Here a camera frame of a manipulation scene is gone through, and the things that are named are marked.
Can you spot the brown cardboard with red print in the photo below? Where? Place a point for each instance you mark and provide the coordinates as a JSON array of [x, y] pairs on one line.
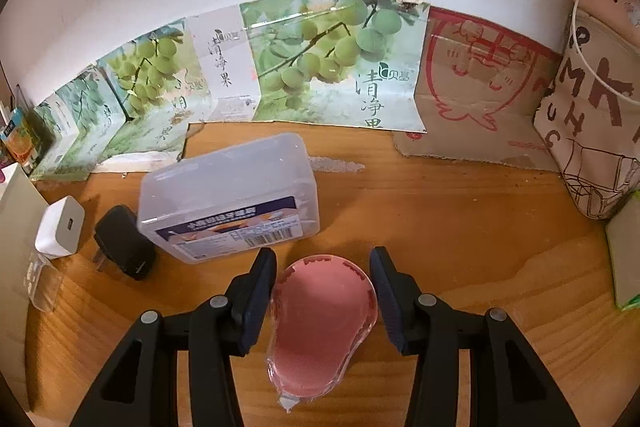
[[475, 107]]

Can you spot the green box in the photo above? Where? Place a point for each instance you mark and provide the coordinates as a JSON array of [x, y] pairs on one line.
[[625, 257]]

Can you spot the orange juice carton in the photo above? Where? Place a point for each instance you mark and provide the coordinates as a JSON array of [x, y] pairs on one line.
[[17, 142]]

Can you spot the pink item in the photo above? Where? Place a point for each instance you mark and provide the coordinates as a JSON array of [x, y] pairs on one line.
[[315, 332]]

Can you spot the white storage box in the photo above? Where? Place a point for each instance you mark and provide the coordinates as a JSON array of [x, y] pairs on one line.
[[15, 227]]

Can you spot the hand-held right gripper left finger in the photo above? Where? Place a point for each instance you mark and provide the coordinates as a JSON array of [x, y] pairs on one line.
[[255, 302]]

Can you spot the printed canvas bag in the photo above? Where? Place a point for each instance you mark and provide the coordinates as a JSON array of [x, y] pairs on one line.
[[595, 107]]

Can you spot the white charger cube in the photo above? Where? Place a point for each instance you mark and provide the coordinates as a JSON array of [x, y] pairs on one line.
[[57, 232]]

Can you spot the clear plastic box with label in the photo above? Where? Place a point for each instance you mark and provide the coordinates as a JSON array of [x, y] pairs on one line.
[[225, 187]]

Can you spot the black charger plug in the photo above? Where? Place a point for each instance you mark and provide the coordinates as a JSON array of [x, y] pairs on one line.
[[125, 242]]

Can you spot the small clear plastic cup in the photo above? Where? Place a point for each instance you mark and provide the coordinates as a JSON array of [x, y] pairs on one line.
[[42, 282]]

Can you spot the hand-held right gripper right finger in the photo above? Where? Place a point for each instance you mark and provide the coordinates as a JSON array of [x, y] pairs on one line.
[[387, 302]]

